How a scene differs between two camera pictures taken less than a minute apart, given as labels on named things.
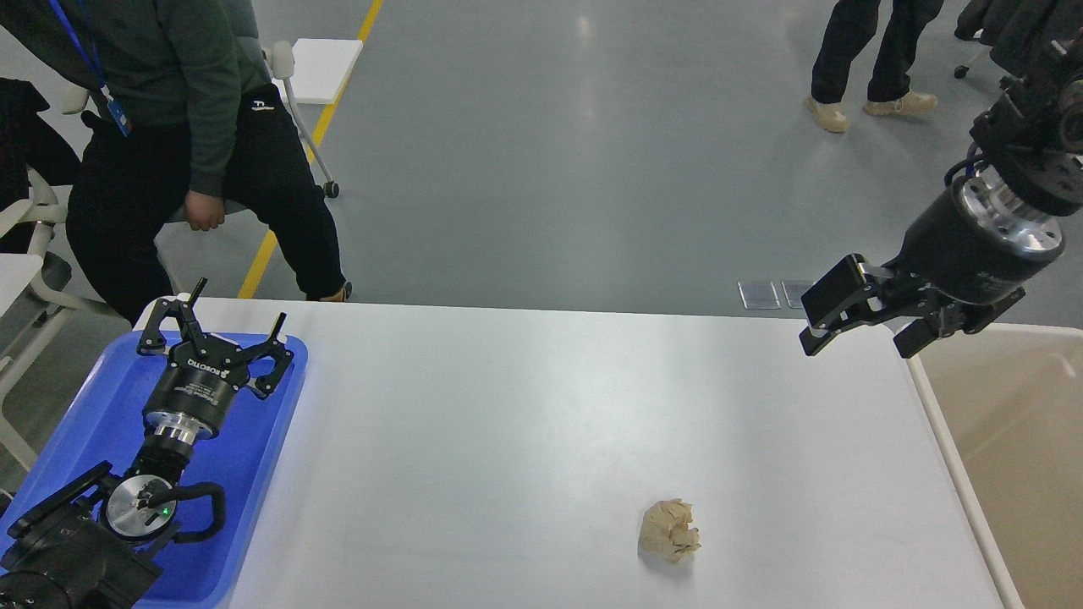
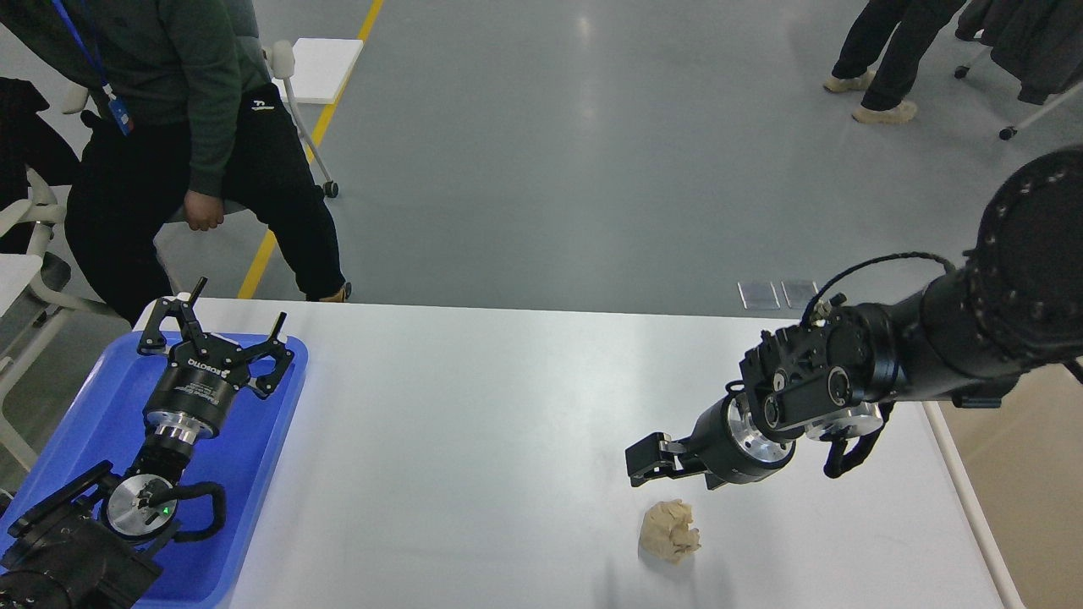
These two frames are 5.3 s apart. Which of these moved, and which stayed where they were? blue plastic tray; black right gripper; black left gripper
Moved: black right gripper
Stayed: blue plastic tray; black left gripper
